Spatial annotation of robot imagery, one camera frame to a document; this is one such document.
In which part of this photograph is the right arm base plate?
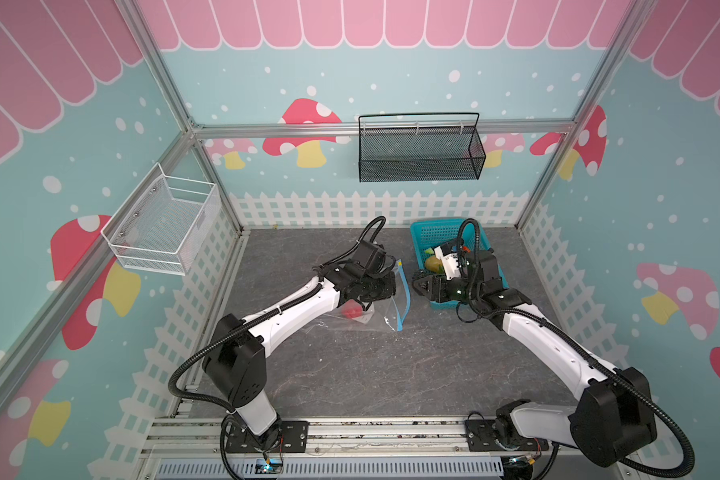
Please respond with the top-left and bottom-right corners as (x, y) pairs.
(464, 417), (550, 454)

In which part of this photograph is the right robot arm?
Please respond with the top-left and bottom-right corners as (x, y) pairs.
(413, 240), (695, 478)

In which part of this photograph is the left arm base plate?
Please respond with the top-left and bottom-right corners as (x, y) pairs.
(224, 420), (310, 454)

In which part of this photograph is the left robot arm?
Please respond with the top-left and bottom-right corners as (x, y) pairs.
(167, 240), (398, 437)

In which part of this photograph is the white wire mesh basket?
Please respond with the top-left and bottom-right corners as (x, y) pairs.
(101, 164), (221, 276)

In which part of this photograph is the teal plastic basket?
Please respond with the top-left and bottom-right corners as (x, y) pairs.
(410, 218), (509, 310)

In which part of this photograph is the clear zip top bag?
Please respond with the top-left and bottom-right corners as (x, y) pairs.
(317, 260), (411, 334)

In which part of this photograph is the white perforated cable tray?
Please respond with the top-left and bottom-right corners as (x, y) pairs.
(155, 458), (505, 480)

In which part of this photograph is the yellow toy potato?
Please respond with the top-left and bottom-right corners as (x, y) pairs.
(424, 255), (445, 274)

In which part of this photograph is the black wire mesh basket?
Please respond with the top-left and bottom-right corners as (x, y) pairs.
(357, 112), (487, 183)

